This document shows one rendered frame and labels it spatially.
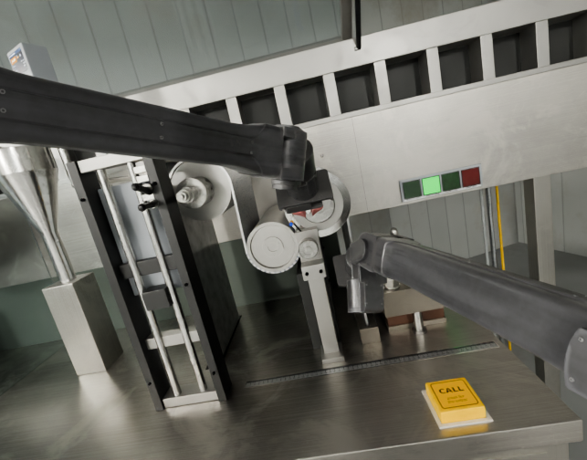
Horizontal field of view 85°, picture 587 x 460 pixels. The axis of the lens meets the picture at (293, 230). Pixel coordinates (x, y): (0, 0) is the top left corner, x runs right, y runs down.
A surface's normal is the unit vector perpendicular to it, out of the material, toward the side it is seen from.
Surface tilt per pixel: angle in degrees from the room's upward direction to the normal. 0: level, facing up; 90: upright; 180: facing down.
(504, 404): 0
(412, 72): 90
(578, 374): 70
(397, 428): 0
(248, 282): 90
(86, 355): 90
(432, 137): 90
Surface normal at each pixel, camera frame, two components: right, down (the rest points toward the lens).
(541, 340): -0.99, -0.04
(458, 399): -0.22, -0.95
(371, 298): 0.26, -0.19
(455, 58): -0.04, 0.22
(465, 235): 0.23, 0.16
